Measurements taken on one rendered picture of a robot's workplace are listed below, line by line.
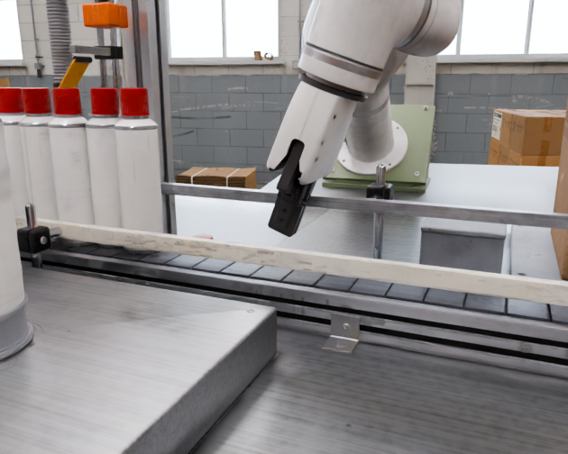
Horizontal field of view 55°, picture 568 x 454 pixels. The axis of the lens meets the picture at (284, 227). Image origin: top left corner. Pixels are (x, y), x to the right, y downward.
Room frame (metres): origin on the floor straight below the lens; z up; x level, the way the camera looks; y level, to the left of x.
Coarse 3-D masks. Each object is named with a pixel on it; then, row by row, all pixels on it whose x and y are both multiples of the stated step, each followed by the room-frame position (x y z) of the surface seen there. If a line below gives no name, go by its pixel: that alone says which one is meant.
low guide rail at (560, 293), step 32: (64, 224) 0.67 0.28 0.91; (224, 256) 0.59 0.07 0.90; (256, 256) 0.57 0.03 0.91; (288, 256) 0.56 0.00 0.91; (320, 256) 0.54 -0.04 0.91; (352, 256) 0.54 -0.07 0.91; (448, 288) 0.49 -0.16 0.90; (480, 288) 0.48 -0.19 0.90; (512, 288) 0.47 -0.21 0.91; (544, 288) 0.46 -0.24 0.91
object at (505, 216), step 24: (168, 192) 0.70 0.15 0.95; (192, 192) 0.69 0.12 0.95; (216, 192) 0.67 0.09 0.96; (240, 192) 0.66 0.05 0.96; (264, 192) 0.65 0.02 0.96; (432, 216) 0.57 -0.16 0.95; (456, 216) 0.56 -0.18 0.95; (480, 216) 0.55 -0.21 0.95; (504, 216) 0.55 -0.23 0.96; (528, 216) 0.54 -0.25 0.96; (552, 216) 0.53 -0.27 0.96
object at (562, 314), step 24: (168, 264) 0.62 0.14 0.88; (192, 264) 0.62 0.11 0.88; (216, 264) 0.62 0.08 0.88; (240, 264) 0.62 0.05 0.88; (336, 288) 0.54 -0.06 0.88; (360, 288) 0.54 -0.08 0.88; (384, 288) 0.54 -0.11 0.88; (408, 288) 0.54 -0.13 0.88; (432, 288) 0.54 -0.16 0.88; (504, 312) 0.48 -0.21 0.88; (528, 312) 0.48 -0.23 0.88; (552, 312) 0.48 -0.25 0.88
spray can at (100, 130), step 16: (96, 96) 0.69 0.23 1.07; (112, 96) 0.70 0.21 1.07; (96, 112) 0.69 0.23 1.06; (112, 112) 0.69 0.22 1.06; (96, 128) 0.68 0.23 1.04; (112, 128) 0.68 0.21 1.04; (96, 144) 0.68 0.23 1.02; (112, 144) 0.68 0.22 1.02; (96, 160) 0.68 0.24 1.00; (112, 160) 0.68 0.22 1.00; (96, 176) 0.68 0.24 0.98; (112, 176) 0.68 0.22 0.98; (96, 192) 0.68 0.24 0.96; (112, 192) 0.68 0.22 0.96; (96, 208) 0.68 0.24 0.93; (112, 208) 0.68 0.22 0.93; (96, 224) 0.69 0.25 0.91; (112, 224) 0.68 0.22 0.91
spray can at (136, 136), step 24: (120, 96) 0.67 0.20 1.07; (144, 96) 0.67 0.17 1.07; (120, 120) 0.67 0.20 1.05; (144, 120) 0.67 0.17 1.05; (120, 144) 0.66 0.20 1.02; (144, 144) 0.66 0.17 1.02; (120, 168) 0.66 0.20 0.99; (144, 168) 0.66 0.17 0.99; (120, 192) 0.67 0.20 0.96; (144, 192) 0.66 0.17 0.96; (144, 216) 0.66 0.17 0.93
